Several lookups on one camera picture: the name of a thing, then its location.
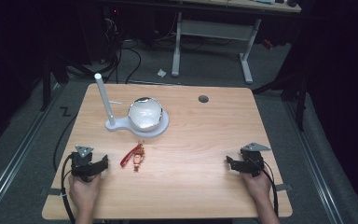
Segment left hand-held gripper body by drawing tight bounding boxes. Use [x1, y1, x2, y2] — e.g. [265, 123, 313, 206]
[71, 145, 98, 183]

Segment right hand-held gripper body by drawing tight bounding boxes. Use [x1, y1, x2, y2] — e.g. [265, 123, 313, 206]
[240, 142, 272, 178]

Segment person's left hand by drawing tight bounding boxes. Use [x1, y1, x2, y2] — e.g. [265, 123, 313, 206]
[67, 172, 103, 207]

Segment person's right hand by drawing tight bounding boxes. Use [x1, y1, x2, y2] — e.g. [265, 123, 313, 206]
[240, 165, 273, 203]

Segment grey tape tab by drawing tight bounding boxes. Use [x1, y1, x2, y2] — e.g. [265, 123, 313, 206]
[274, 183, 294, 192]
[39, 187, 62, 198]

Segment white stand with pole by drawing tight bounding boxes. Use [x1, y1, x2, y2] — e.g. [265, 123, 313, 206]
[93, 72, 171, 139]

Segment shiny silver bowl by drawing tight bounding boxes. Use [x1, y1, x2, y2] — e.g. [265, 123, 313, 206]
[127, 96, 164, 133]

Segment black metal stand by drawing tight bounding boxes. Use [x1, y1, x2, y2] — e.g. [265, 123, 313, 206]
[39, 50, 71, 112]
[251, 62, 310, 133]

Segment small red object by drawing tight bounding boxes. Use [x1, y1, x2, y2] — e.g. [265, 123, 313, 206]
[261, 38, 275, 50]

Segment white-framed wooden desk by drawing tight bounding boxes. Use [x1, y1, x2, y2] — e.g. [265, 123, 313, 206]
[167, 0, 303, 86]

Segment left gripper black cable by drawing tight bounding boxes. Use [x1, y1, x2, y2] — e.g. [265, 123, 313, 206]
[60, 153, 76, 224]

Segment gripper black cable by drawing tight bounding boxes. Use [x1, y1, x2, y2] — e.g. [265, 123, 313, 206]
[245, 156, 280, 218]
[60, 153, 76, 224]

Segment thin black floor cable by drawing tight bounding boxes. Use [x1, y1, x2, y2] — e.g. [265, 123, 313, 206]
[52, 111, 79, 173]

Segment doll keychain with red strap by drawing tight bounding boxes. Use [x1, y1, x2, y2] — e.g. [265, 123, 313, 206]
[119, 139, 146, 174]

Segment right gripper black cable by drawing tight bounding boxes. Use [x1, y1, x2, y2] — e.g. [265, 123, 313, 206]
[245, 156, 280, 218]

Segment metal floor rail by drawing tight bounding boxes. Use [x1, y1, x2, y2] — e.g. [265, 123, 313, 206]
[282, 99, 345, 224]
[0, 83, 68, 220]

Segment black floor cables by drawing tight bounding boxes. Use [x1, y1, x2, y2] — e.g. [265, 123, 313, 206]
[101, 17, 143, 85]

